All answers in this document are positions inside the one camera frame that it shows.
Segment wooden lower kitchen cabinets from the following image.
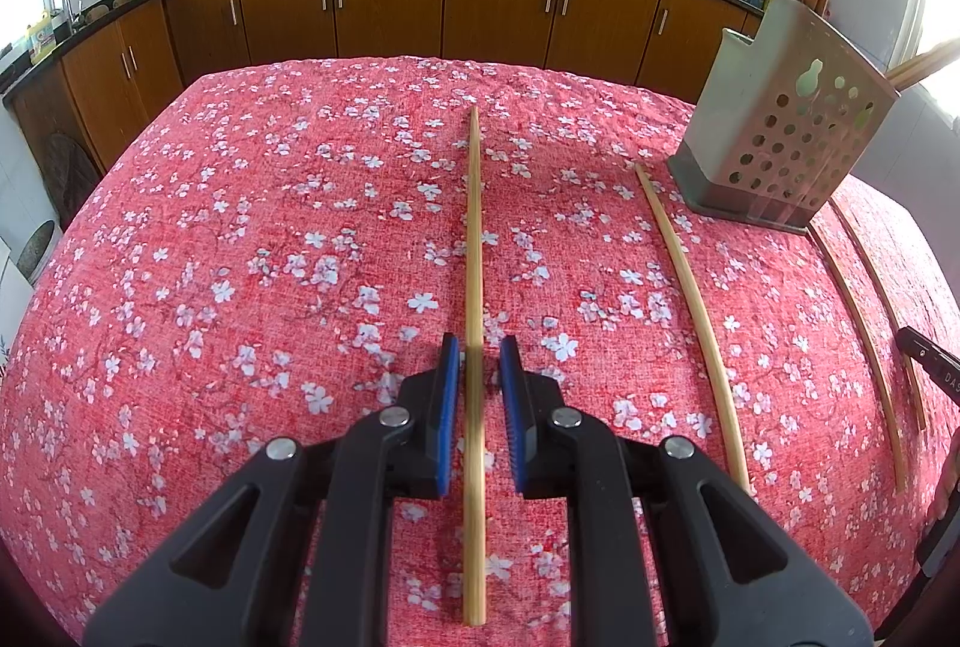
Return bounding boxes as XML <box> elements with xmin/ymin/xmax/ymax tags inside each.
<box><xmin>4</xmin><ymin>0</ymin><xmax>767</xmax><ymax>199</ymax></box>

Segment yellow detergent bottle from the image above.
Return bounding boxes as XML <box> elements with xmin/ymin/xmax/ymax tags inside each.
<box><xmin>27</xmin><ymin>11</ymin><xmax>60</xmax><ymax>65</ymax></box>

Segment perforated green chopstick holder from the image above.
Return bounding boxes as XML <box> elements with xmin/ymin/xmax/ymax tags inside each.
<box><xmin>667</xmin><ymin>0</ymin><xmax>902</xmax><ymax>235</ymax></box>

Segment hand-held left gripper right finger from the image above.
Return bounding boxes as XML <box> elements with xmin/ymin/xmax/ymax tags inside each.
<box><xmin>499</xmin><ymin>335</ymin><xmax>875</xmax><ymax>647</ymax></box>

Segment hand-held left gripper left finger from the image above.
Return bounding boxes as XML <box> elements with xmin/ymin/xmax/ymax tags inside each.
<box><xmin>82</xmin><ymin>333</ymin><xmax>461</xmax><ymax>647</ymax></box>

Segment person's right hand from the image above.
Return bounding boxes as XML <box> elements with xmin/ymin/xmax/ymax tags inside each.
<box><xmin>927</xmin><ymin>463</ymin><xmax>959</xmax><ymax>523</ymax></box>

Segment single wooden chopstick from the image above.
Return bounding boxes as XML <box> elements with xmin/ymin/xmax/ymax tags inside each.
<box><xmin>634</xmin><ymin>162</ymin><xmax>754</xmax><ymax>497</ymax></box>
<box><xmin>829</xmin><ymin>200</ymin><xmax>929</xmax><ymax>433</ymax></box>
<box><xmin>808</xmin><ymin>225</ymin><xmax>907</xmax><ymax>497</ymax></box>
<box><xmin>461</xmin><ymin>105</ymin><xmax>491</xmax><ymax>628</ymax></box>

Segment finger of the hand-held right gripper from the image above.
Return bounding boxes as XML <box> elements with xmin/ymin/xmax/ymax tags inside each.
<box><xmin>895</xmin><ymin>325</ymin><xmax>960</xmax><ymax>405</ymax></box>

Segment red floral tablecloth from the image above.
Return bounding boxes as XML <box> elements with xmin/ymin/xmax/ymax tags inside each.
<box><xmin>0</xmin><ymin>54</ymin><xmax>960</xmax><ymax>647</ymax></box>

